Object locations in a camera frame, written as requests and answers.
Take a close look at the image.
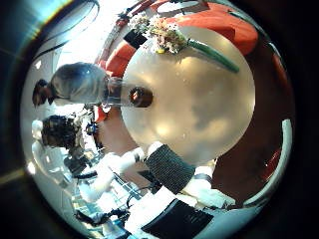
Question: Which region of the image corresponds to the bouquet with green stem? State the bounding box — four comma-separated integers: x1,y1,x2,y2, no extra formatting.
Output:
129,13,241,75

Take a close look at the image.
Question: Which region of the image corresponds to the clear glass vase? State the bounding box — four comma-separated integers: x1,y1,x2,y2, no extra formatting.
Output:
105,77,155,110

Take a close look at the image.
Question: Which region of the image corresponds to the person in light shirt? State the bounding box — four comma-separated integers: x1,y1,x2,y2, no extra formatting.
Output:
32,62,112,108

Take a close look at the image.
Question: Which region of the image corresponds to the black cushion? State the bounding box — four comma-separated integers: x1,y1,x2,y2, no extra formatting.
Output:
123,29,149,50

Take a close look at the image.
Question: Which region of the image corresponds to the large orange sofa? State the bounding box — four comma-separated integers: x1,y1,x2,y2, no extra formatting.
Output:
151,1,259,57

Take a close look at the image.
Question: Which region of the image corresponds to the white round side table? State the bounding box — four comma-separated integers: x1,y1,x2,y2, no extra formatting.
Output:
156,0,210,18

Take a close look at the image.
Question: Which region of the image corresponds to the black cable loop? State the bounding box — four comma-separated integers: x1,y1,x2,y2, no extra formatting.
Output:
33,0,102,63

